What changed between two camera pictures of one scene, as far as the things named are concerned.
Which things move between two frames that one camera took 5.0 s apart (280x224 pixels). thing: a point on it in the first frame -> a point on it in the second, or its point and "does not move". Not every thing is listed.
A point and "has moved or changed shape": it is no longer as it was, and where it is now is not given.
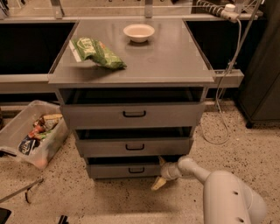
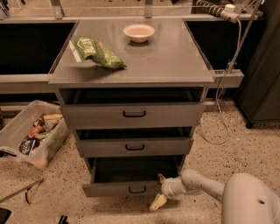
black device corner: [4, 214] does not move
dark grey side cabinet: [259, 98] does not move
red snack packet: [38, 129] does not move
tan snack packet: [49, 121] does not move
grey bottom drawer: [121, 171] has moved or changed shape
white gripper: [166, 171] -> [169, 186]
